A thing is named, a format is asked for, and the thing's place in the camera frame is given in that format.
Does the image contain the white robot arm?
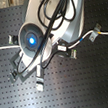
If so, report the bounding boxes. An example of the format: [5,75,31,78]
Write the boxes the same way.
[9,0,84,91]

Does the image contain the white cable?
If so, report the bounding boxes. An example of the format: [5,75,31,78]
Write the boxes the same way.
[0,26,108,62]

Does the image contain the metal cable clip right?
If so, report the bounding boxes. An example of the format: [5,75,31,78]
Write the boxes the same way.
[92,23,101,38]

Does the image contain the metal cable clip left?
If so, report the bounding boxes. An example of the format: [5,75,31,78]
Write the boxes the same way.
[8,35,19,46]

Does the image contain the metal cable clip centre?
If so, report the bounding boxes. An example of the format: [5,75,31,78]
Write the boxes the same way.
[57,46,77,59]

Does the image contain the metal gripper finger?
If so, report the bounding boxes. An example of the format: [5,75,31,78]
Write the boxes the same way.
[6,61,23,85]
[36,66,44,91]

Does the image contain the metal cable clip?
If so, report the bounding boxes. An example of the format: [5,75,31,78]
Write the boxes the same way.
[57,46,77,59]
[8,35,19,46]
[92,23,101,38]

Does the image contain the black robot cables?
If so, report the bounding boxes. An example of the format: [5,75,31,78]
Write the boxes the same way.
[23,0,90,74]

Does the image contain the grey gripper blue light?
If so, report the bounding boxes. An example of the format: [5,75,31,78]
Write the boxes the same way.
[7,16,65,77]

